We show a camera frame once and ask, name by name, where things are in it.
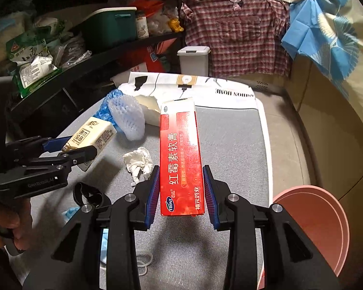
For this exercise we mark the red packaging bag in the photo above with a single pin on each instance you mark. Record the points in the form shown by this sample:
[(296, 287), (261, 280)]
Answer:
[(151, 58)]

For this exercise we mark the red plaid shirt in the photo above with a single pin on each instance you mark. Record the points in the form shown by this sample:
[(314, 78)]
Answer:
[(244, 36)]

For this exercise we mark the pink plastic basin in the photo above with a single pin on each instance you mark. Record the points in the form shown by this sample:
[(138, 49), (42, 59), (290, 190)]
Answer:
[(321, 217)]

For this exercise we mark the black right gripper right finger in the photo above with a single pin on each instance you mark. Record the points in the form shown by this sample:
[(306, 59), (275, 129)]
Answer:
[(216, 192)]

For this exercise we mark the grey ironing board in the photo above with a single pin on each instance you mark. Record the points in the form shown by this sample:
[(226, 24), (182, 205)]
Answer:
[(188, 225)]

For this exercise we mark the white rubber band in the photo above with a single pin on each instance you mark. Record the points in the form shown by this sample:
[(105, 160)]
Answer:
[(144, 260)]

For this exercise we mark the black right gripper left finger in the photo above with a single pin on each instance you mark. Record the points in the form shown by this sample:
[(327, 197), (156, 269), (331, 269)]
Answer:
[(147, 193)]

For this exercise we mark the blue plastic wrap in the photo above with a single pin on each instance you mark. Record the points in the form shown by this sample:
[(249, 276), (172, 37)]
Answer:
[(104, 113)]

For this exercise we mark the blue cream patterned cloth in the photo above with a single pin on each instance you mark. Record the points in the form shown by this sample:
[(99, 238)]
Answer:
[(330, 34)]

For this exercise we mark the yellow toy figure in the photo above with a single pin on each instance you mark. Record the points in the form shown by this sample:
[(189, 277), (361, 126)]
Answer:
[(175, 26)]

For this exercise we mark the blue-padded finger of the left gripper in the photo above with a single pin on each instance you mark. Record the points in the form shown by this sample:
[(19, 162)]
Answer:
[(54, 145)]

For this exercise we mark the torn white paper cup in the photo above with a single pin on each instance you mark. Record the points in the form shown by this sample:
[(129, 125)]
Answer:
[(150, 109)]

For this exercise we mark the white pedal trash bin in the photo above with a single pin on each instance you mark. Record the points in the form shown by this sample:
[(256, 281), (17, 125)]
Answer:
[(194, 60)]

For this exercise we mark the cream yellow carton box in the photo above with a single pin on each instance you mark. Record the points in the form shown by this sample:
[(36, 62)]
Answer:
[(94, 132)]

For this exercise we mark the green storage box white lid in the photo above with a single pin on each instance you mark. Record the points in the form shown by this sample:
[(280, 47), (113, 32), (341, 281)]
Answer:
[(109, 26)]

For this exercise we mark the person's left hand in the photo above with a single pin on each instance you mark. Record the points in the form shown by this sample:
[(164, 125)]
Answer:
[(20, 221)]

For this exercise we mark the red white ointment box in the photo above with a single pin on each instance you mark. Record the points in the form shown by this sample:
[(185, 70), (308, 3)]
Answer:
[(181, 170)]

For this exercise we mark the white label jar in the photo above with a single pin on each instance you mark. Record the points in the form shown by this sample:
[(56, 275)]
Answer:
[(141, 26)]

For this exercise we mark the crumpled white tissue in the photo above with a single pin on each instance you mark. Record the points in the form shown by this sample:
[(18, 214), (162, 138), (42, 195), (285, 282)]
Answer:
[(139, 164)]

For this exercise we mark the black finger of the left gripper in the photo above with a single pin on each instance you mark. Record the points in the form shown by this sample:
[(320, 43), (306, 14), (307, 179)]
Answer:
[(79, 156)]

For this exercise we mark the black metal shelf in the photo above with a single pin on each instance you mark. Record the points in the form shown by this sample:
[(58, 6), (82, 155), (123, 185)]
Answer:
[(82, 65)]

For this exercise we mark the green snack bag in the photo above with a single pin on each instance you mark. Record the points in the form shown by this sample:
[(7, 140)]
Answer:
[(34, 62)]

